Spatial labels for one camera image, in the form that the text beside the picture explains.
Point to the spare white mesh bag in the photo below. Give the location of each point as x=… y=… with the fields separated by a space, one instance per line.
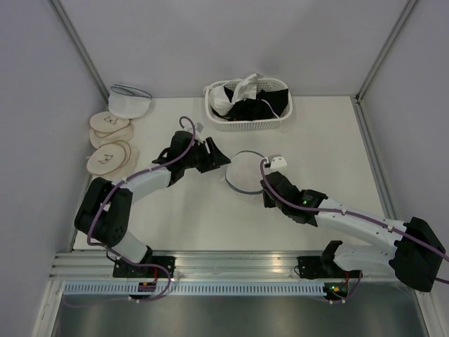
x=128 y=102

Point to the left aluminium frame post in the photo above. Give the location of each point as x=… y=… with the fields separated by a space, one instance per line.
x=82 y=52

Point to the white plastic basket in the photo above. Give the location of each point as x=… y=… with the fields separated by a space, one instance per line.
x=264 y=83

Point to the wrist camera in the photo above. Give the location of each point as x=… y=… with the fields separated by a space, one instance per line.
x=197 y=130
x=275 y=163

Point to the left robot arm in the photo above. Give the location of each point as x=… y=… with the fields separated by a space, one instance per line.
x=105 y=210

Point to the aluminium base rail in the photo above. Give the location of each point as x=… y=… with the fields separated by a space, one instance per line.
x=189 y=265

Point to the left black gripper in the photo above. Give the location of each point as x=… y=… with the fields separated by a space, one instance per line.
x=212 y=161

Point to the top cream laundry bag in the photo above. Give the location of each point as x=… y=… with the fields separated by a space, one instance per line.
x=106 y=122

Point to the black bra in basket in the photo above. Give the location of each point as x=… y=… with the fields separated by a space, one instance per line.
x=267 y=105

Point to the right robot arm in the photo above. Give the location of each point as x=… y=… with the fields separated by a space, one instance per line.
x=410 y=251

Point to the white mesh laundry bag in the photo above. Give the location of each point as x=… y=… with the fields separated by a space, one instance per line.
x=243 y=175

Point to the right aluminium frame post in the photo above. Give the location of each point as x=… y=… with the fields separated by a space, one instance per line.
x=387 y=46

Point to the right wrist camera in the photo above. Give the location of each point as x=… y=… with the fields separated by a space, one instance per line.
x=275 y=163

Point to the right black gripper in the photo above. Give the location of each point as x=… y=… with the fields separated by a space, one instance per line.
x=268 y=203

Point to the aluminium frame post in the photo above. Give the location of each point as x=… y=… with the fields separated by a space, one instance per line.
x=82 y=52
x=387 y=46

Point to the middle cream laundry bag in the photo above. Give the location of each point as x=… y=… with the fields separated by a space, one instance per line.
x=99 y=139

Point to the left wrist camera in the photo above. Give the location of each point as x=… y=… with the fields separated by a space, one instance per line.
x=197 y=130

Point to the white bra in basket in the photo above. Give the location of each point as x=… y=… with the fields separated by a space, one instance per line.
x=222 y=96

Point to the white slotted cable duct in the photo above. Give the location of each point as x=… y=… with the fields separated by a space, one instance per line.
x=198 y=288

